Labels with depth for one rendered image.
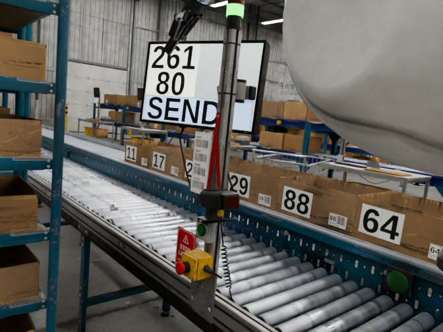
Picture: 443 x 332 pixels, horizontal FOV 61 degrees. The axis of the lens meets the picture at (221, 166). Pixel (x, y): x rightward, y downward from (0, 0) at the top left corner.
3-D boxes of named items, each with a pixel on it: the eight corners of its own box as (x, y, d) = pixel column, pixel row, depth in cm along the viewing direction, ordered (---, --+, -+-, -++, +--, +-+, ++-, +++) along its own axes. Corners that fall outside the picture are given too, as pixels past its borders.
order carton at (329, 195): (274, 212, 176) (278, 176, 174) (312, 207, 195) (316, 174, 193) (350, 238, 146) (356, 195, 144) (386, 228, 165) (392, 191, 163)
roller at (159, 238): (138, 252, 158) (133, 249, 162) (231, 236, 192) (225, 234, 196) (139, 240, 158) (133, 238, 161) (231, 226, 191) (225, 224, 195)
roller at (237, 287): (207, 301, 123) (209, 286, 122) (305, 270, 157) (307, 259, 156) (217, 307, 119) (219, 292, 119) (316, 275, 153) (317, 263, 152)
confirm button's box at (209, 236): (193, 237, 118) (195, 216, 117) (201, 236, 120) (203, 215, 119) (206, 244, 113) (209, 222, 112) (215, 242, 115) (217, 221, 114)
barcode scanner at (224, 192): (223, 230, 102) (223, 191, 102) (197, 224, 111) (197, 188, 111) (240, 227, 107) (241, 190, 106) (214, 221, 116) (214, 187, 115)
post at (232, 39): (187, 307, 125) (212, 30, 113) (199, 303, 128) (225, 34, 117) (209, 324, 116) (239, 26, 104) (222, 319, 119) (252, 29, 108)
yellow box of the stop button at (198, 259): (175, 274, 116) (177, 251, 115) (198, 269, 122) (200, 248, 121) (204, 294, 105) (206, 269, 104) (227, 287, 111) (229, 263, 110)
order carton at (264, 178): (220, 194, 205) (223, 163, 203) (258, 192, 224) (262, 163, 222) (274, 213, 176) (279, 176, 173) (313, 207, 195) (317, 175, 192)
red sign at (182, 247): (175, 262, 130) (177, 226, 128) (177, 261, 130) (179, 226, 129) (202, 280, 118) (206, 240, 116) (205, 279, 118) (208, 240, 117)
